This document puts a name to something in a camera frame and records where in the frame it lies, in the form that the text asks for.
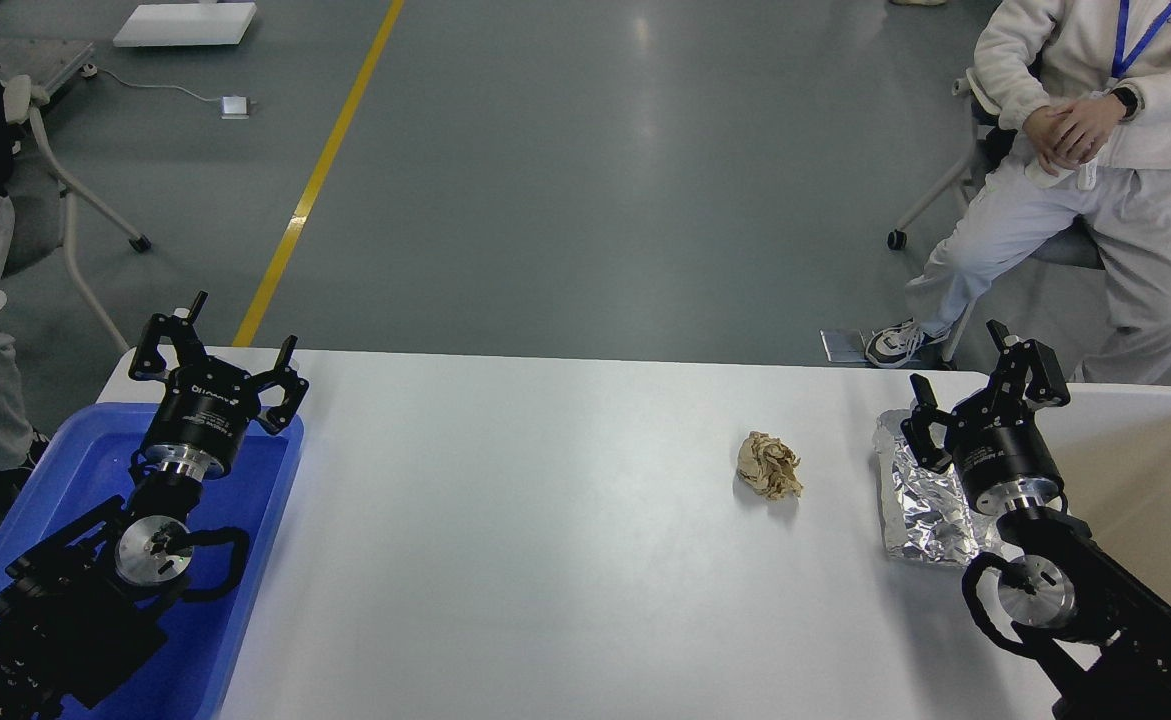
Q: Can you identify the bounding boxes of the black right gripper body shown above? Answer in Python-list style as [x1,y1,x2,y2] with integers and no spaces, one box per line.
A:
[947,400,1064,517]

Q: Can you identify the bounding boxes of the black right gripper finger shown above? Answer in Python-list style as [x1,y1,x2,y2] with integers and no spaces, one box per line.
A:
[900,373,956,474]
[986,320,1071,416]

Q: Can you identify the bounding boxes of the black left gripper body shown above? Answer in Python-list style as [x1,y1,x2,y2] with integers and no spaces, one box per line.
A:
[141,357,280,476]

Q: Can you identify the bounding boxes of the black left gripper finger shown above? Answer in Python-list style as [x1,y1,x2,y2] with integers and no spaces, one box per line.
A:
[248,334,310,436]
[128,292,210,383]

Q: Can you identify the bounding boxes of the silver foil bag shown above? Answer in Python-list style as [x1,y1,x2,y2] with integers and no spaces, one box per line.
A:
[874,409,1009,568]

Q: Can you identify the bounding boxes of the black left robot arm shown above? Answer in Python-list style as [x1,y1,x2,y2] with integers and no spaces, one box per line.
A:
[0,293,309,719]

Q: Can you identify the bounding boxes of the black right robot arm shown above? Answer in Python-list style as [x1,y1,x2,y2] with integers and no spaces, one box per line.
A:
[900,320,1171,719]

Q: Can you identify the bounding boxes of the blue plastic tray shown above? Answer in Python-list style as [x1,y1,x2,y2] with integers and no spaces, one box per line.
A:
[0,402,303,719]

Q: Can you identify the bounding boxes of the beige plastic bin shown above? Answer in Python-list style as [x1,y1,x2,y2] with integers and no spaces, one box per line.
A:
[1036,384,1171,605]

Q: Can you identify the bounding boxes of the silver floor plate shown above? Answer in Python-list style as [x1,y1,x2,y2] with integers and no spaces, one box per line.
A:
[821,329,869,365]

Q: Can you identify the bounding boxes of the crumpled brown paper ball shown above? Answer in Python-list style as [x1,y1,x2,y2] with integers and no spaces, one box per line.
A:
[737,430,804,501]

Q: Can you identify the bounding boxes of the white office chair left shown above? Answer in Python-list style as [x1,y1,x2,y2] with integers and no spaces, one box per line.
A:
[4,76,152,352]

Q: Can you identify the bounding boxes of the white office chair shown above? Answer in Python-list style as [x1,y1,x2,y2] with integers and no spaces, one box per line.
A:
[4,76,152,352]
[865,67,1105,369]

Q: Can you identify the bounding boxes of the white office chair right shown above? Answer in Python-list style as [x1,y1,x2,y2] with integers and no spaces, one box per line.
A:
[865,67,1105,369]

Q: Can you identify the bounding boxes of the seated person in white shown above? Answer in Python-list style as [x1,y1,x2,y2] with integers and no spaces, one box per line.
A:
[867,1,1171,384]

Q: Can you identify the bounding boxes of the white foam board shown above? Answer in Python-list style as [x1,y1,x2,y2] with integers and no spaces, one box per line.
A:
[111,1,259,47]

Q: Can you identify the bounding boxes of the white power adapter with cable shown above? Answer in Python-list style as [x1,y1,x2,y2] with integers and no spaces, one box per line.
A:
[78,63,252,119]

